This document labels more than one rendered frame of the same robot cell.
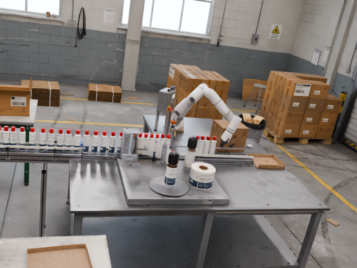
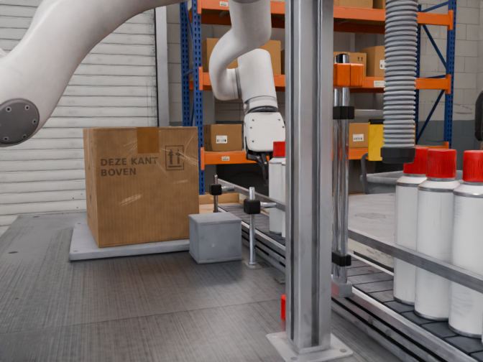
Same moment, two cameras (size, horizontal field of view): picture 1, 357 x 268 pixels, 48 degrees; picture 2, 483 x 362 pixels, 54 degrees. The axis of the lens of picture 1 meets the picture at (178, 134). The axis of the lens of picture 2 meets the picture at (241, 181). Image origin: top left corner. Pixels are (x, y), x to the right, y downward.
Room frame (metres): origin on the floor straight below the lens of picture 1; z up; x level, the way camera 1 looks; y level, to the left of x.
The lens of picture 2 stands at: (3.60, 0.71, 1.11)
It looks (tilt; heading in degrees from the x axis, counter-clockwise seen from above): 6 degrees down; 271
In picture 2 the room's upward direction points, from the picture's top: 1 degrees counter-clockwise
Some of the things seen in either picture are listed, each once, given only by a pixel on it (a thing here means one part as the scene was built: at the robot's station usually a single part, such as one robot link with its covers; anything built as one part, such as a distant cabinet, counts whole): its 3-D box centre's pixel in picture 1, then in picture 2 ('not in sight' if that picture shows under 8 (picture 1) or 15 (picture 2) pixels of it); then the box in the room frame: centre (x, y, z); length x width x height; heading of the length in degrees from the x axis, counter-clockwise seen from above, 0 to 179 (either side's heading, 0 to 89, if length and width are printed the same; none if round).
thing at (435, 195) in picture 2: (161, 144); (438, 233); (3.37, 0.14, 0.98); 0.05 x 0.05 x 0.20
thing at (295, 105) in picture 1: (299, 108); not in sight; (7.21, -2.14, 0.57); 1.20 x 0.85 x 1.14; 111
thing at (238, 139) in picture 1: (228, 135); (137, 179); (3.89, -0.52, 0.99); 0.30 x 0.24 x 0.27; 113
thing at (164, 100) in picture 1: (166, 100); not in sight; (3.45, 0.16, 1.38); 0.17 x 0.10 x 0.19; 163
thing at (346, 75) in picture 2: (172, 136); (360, 176); (3.44, 0.05, 1.05); 0.10 x 0.04 x 0.33; 18
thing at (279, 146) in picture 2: (212, 146); (280, 187); (3.53, -0.34, 0.98); 0.05 x 0.05 x 0.20
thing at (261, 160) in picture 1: (265, 160); (215, 205); (3.71, -0.92, 0.85); 0.30 x 0.26 x 0.04; 108
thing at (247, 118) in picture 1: (252, 125); not in sight; (5.91, -1.12, 0.50); 0.42 x 0.41 x 0.28; 109
